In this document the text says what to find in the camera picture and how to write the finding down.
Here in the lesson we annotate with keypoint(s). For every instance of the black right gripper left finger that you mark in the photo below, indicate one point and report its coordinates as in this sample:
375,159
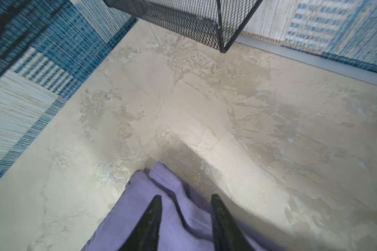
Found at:
145,235

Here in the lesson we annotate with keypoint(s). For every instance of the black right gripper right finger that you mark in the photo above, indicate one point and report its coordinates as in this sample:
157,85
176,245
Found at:
226,234

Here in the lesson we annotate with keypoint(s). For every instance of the purple trousers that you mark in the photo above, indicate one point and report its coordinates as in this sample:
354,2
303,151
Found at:
186,223

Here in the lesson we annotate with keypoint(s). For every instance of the black mesh shelf rack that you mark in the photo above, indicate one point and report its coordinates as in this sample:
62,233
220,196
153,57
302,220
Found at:
215,23

